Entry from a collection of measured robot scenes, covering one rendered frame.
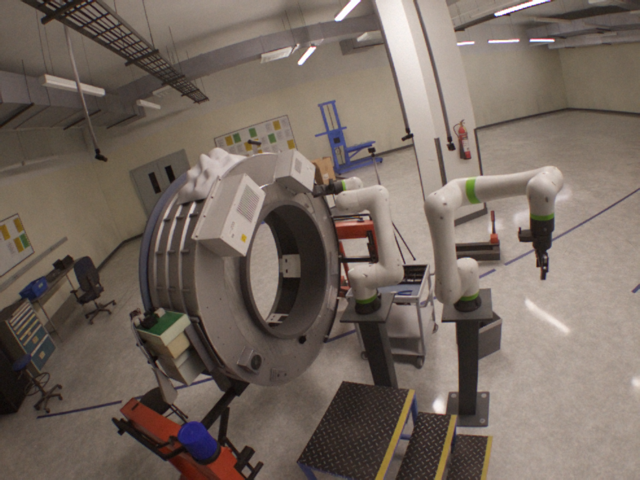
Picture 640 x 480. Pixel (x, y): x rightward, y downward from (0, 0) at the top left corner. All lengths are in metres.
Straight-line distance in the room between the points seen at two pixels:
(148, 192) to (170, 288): 9.68
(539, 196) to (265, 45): 6.19
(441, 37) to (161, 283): 4.29
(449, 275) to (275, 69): 9.99
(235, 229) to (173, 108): 9.68
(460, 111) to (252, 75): 7.49
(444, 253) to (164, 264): 1.29
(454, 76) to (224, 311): 4.09
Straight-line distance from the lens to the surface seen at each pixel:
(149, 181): 11.22
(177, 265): 1.60
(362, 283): 1.73
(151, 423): 1.72
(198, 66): 6.80
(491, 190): 1.36
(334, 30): 7.16
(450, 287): 1.49
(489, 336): 2.66
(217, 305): 1.60
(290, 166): 1.94
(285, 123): 10.78
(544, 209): 1.18
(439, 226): 1.35
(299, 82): 10.98
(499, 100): 14.67
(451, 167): 4.71
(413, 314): 2.77
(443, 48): 4.75
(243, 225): 1.49
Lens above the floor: 1.98
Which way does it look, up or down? 21 degrees down
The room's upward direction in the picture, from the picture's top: 17 degrees counter-clockwise
